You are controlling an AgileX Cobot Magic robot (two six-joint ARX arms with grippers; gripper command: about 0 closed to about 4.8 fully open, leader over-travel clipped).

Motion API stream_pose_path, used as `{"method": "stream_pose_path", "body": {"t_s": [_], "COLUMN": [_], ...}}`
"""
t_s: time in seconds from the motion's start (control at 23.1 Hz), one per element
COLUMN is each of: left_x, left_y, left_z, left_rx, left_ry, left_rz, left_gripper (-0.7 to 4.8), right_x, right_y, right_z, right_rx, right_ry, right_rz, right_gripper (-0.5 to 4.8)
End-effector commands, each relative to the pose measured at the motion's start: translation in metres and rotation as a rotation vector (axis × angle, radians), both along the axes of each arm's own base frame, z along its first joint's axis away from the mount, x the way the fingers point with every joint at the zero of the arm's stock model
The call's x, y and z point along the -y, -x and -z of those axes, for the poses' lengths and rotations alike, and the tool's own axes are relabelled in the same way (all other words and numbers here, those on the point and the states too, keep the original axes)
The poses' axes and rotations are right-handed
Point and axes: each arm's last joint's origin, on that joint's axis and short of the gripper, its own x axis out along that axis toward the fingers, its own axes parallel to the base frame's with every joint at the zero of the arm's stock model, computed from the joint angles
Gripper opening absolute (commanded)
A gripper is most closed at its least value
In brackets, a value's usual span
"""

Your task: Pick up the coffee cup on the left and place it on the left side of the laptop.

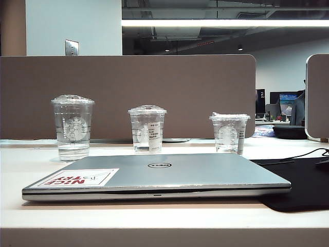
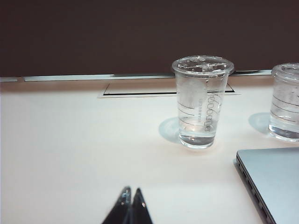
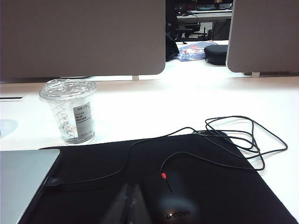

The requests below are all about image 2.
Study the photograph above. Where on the silver Dell laptop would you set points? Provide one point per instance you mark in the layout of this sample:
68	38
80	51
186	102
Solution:
275	177

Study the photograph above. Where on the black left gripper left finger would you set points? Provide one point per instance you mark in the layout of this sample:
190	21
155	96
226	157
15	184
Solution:
120	210

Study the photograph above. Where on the tall clear plastic lidded cup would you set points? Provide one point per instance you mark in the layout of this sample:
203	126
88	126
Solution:
198	105

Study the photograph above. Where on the silver partition base rail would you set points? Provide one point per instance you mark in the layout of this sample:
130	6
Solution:
70	78

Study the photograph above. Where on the wide brown desk partition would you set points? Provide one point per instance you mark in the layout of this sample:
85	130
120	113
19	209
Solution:
116	35

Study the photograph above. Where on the clear cup with white label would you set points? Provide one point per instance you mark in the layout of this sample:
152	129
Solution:
285	105

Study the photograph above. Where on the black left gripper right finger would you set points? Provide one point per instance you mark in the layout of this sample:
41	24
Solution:
141	210

